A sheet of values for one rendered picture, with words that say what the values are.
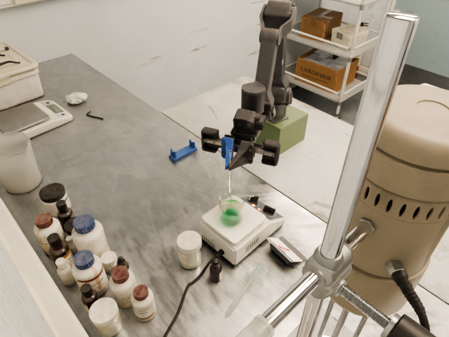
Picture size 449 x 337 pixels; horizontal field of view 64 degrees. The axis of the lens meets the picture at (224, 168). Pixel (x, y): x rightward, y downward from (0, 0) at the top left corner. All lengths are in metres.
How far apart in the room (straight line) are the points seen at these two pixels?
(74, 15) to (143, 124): 0.87
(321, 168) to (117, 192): 0.65
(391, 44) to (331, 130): 1.23
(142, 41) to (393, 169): 2.12
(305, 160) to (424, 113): 0.95
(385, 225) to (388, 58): 0.18
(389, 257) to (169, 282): 0.63
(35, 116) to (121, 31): 0.91
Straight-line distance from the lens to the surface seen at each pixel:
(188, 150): 1.25
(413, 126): 0.30
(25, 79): 1.70
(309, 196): 1.12
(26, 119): 1.52
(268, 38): 0.94
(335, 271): 0.29
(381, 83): 0.20
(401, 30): 0.19
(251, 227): 0.89
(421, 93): 0.34
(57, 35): 2.10
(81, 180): 1.22
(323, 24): 3.06
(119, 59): 2.29
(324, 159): 1.26
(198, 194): 1.10
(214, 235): 0.90
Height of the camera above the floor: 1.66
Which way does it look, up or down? 40 degrees down
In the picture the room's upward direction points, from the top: straight up
